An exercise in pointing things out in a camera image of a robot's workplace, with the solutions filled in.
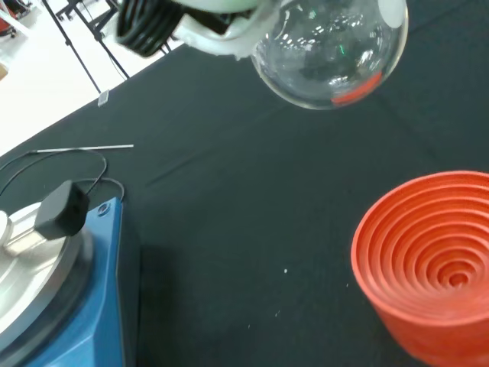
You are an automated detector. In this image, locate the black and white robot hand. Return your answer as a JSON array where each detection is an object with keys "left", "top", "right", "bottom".
[{"left": 115, "top": 0, "right": 406, "bottom": 62}]

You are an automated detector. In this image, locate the heater with blue base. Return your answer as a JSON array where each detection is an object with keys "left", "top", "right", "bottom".
[{"left": 0, "top": 179, "right": 142, "bottom": 367}]

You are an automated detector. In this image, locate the orange stepped flask holder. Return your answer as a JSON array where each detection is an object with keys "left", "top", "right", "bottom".
[{"left": 350, "top": 171, "right": 489, "bottom": 367}]

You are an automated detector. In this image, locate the black tripod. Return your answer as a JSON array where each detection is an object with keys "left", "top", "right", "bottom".
[{"left": 40, "top": 0, "right": 131, "bottom": 95}]

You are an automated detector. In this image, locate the black bench cloth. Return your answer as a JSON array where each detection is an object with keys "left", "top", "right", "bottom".
[{"left": 0, "top": 0, "right": 489, "bottom": 367}]

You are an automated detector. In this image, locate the thin metal probe rod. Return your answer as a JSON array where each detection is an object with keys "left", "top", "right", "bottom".
[{"left": 32, "top": 144, "right": 134, "bottom": 154}]

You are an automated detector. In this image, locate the red wheeled cart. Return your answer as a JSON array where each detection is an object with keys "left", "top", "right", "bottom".
[{"left": 0, "top": 0, "right": 18, "bottom": 39}]

